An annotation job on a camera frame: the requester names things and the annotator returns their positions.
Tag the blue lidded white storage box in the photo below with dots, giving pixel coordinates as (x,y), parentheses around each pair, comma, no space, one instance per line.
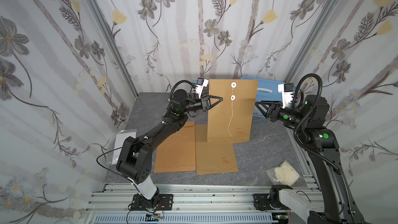
(267,88)

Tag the white slotted cable duct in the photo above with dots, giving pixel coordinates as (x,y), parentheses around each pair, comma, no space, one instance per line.
(186,218)

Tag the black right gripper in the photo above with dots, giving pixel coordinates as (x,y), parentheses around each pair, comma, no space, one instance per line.
(272,112)

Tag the clear plastic bag left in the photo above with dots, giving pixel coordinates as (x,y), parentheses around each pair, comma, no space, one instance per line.
(117,141)

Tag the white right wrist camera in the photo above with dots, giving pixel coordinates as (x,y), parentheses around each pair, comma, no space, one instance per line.
(287,91)

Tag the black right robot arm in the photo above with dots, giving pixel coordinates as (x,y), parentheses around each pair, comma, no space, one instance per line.
(309,132)

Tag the aluminium rail frame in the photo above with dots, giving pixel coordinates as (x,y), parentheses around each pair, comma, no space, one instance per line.
(115,199)

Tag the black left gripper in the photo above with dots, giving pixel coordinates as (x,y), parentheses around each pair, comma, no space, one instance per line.
(204,103)

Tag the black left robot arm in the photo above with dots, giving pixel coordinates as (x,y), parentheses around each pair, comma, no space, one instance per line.
(135,159)

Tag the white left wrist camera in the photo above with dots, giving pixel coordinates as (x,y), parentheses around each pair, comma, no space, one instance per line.
(200,84)

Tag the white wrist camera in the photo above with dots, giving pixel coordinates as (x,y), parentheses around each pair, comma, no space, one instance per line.
(287,91)
(200,84)

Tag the brown kraft file bag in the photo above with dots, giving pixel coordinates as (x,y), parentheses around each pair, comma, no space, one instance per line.
(213,158)
(229,122)
(177,152)

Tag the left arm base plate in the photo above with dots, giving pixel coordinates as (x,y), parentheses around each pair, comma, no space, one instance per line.
(159,202)

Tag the plastic bag with white stuff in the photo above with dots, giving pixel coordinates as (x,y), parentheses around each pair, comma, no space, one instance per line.
(285,174)

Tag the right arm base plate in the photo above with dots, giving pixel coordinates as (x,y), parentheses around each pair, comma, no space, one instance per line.
(262,202)

